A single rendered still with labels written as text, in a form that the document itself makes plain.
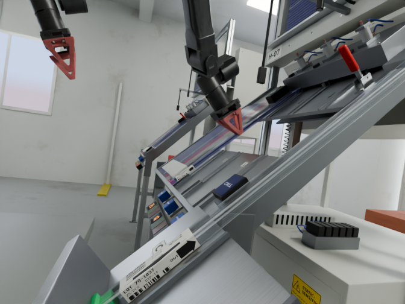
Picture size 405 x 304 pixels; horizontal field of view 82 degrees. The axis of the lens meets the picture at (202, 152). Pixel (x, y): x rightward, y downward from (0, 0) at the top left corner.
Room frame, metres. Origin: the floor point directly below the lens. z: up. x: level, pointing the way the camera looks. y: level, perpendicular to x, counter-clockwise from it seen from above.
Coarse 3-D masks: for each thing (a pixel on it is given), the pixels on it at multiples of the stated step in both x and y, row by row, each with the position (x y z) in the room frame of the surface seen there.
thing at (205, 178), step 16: (208, 160) 0.71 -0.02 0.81; (224, 160) 0.63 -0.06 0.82; (240, 160) 0.56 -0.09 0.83; (256, 160) 0.50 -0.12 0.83; (272, 160) 0.46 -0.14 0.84; (192, 176) 0.67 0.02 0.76; (208, 176) 0.59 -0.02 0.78; (224, 176) 0.53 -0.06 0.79; (192, 192) 0.56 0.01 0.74; (208, 192) 0.50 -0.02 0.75; (208, 208) 0.44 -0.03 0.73
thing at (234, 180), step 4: (232, 176) 0.38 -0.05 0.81; (236, 176) 0.37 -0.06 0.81; (228, 180) 0.37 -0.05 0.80; (232, 180) 0.37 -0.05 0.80; (236, 180) 0.36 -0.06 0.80; (224, 184) 0.37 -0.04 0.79; (228, 184) 0.36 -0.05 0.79; (232, 184) 0.35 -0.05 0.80; (216, 188) 0.38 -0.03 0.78; (220, 188) 0.37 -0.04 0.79; (224, 188) 0.36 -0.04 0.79; (228, 188) 0.35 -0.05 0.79; (216, 192) 0.36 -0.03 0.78; (220, 192) 0.35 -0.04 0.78; (224, 192) 0.35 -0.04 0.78
